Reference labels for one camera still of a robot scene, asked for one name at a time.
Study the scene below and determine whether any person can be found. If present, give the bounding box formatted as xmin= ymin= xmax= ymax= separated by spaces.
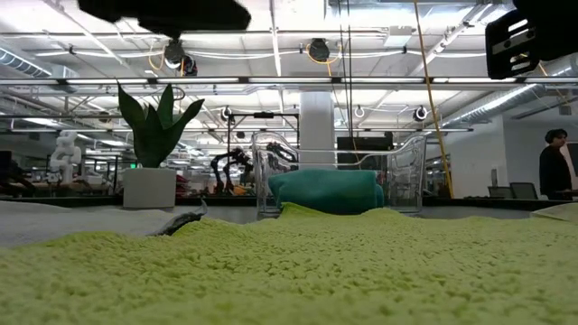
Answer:
xmin=538 ymin=128 xmax=574 ymax=201

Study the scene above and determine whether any black hanging cable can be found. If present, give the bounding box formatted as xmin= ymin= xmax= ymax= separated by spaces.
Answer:
xmin=337 ymin=0 xmax=354 ymax=136

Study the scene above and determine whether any grey microfiber towel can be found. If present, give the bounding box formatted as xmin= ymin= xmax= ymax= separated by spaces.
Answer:
xmin=0 ymin=200 xmax=209 ymax=249

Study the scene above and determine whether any white plant pot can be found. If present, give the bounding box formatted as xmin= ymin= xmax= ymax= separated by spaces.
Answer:
xmin=122 ymin=167 xmax=178 ymax=209

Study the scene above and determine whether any black station frame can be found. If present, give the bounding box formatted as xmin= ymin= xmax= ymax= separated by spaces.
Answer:
xmin=227 ymin=111 xmax=301 ymax=150

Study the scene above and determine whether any white robot figure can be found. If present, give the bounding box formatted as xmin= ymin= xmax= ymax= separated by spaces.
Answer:
xmin=49 ymin=129 xmax=83 ymax=184

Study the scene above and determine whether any yellow hanging cord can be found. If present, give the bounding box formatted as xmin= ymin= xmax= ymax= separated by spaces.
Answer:
xmin=413 ymin=0 xmax=454 ymax=199

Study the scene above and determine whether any green snake plant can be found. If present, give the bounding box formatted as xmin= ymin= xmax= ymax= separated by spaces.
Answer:
xmin=117 ymin=83 xmax=205 ymax=169

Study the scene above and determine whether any silver ventilation duct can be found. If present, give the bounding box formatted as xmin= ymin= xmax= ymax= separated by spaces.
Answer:
xmin=442 ymin=56 xmax=578 ymax=130

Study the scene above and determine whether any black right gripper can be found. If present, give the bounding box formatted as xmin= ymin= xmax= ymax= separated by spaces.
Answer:
xmin=484 ymin=0 xmax=578 ymax=81

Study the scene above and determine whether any long ceiling light bar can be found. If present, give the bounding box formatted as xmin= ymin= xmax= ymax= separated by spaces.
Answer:
xmin=0 ymin=76 xmax=578 ymax=86

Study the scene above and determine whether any clear plastic bin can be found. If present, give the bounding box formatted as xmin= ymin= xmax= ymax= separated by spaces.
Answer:
xmin=251 ymin=130 xmax=428 ymax=221

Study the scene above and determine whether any black monitor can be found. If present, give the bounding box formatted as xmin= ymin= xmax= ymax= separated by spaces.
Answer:
xmin=336 ymin=132 xmax=395 ymax=172

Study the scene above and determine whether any teal microfiber towel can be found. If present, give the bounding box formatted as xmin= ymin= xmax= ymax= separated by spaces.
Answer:
xmin=267 ymin=169 xmax=386 ymax=216

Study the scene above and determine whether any wooden workbench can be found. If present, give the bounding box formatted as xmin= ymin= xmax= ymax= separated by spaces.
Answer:
xmin=0 ymin=180 xmax=114 ymax=200

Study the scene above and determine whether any white square pillar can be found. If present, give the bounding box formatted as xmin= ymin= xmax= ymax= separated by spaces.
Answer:
xmin=298 ymin=89 xmax=338 ymax=171

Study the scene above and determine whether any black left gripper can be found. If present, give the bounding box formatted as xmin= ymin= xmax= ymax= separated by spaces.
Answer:
xmin=76 ymin=0 xmax=253 ymax=41

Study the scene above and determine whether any yellow-green microfiber towel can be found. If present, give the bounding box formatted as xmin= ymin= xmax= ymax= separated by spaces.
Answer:
xmin=0 ymin=202 xmax=578 ymax=325

